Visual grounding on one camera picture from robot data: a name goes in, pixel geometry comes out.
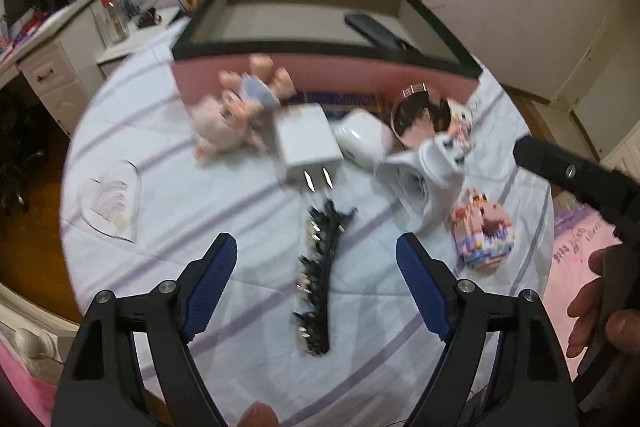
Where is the pink building block toy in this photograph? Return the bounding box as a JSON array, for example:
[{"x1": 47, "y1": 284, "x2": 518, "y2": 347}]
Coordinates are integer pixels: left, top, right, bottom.
[{"x1": 451, "y1": 188, "x2": 516, "y2": 269}]

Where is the black glasses case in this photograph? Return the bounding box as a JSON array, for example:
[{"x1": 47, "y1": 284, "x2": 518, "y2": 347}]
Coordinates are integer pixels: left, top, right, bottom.
[{"x1": 344, "y1": 13, "x2": 409, "y2": 52}]

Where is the black studded hair clip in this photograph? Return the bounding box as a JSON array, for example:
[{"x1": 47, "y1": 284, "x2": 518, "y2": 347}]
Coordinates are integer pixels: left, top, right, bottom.
[{"x1": 292, "y1": 199, "x2": 358, "y2": 357}]

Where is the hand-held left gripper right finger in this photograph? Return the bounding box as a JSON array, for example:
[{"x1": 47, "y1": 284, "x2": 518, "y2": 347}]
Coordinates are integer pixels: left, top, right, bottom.
[{"x1": 396, "y1": 232, "x2": 576, "y2": 427}]

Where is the white pump bottle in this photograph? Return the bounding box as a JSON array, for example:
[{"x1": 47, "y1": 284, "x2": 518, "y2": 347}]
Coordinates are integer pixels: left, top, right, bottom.
[{"x1": 375, "y1": 132, "x2": 469, "y2": 235}]

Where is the white nightstand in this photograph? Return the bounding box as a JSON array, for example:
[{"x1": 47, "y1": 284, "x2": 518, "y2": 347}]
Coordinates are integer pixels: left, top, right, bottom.
[{"x1": 96, "y1": 7, "x2": 182, "y2": 66}]

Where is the pink printed blanket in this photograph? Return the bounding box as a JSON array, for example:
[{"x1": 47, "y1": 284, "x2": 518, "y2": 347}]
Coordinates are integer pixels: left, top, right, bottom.
[{"x1": 542, "y1": 202, "x2": 627, "y2": 389}]

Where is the pink pig plush toy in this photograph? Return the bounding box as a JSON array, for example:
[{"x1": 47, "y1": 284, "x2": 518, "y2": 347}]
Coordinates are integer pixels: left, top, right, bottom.
[{"x1": 192, "y1": 89, "x2": 263, "y2": 164}]

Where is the clear bottle with orange cap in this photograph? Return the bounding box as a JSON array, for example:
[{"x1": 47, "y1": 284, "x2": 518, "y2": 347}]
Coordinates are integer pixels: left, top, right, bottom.
[{"x1": 99, "y1": 0, "x2": 131, "y2": 46}]

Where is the person's left hand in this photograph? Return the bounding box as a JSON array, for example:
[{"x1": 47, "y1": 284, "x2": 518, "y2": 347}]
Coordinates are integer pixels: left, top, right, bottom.
[{"x1": 239, "y1": 402, "x2": 279, "y2": 427}]

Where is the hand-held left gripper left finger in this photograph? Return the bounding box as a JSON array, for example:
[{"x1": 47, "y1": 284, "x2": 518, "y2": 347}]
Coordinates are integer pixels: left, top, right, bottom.
[{"x1": 52, "y1": 232, "x2": 237, "y2": 427}]

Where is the white wall charger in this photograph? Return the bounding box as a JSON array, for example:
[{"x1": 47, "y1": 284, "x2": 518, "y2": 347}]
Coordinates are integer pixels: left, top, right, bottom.
[{"x1": 272, "y1": 103, "x2": 341, "y2": 194}]

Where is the white earbuds case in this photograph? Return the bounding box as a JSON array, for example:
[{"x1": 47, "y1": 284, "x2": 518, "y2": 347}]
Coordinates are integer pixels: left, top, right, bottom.
[{"x1": 334, "y1": 108, "x2": 396, "y2": 171}]

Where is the white bed frame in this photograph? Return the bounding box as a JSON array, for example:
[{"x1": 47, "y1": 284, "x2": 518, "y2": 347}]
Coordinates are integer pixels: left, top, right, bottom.
[{"x1": 0, "y1": 284, "x2": 82, "y2": 379}]

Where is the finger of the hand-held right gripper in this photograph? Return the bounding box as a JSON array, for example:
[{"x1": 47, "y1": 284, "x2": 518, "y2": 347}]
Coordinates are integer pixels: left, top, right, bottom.
[{"x1": 514, "y1": 134, "x2": 640, "y2": 233}]

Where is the black office chair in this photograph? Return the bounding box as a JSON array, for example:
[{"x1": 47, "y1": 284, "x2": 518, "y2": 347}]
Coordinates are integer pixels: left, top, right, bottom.
[{"x1": 0, "y1": 87, "x2": 51, "y2": 219}]

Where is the pink box with black rim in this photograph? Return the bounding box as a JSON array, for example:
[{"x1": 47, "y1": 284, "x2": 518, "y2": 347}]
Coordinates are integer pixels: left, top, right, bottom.
[{"x1": 171, "y1": 0, "x2": 483, "y2": 106}]

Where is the white desk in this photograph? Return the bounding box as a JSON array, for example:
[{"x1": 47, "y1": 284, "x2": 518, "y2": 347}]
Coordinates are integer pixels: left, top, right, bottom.
[{"x1": 0, "y1": 0, "x2": 125, "y2": 138}]

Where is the small doll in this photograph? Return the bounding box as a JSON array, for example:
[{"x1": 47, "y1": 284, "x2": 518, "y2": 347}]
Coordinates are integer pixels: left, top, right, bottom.
[{"x1": 219, "y1": 54, "x2": 297, "y2": 108}]

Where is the person's right hand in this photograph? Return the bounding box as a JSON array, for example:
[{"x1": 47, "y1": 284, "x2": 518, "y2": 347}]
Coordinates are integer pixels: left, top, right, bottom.
[{"x1": 567, "y1": 251, "x2": 640, "y2": 358}]

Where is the dark blue flat box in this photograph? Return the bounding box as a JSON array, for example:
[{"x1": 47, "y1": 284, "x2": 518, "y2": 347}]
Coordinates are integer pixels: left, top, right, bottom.
[{"x1": 295, "y1": 89, "x2": 382, "y2": 108}]

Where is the rose gold cup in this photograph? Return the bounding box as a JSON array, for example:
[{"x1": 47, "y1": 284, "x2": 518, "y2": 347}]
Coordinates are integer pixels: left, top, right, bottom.
[{"x1": 390, "y1": 83, "x2": 453, "y2": 151}]

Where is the pink bed sheet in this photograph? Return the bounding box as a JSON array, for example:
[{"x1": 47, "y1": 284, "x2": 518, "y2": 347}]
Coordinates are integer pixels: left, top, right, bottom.
[{"x1": 0, "y1": 342, "x2": 57, "y2": 427}]

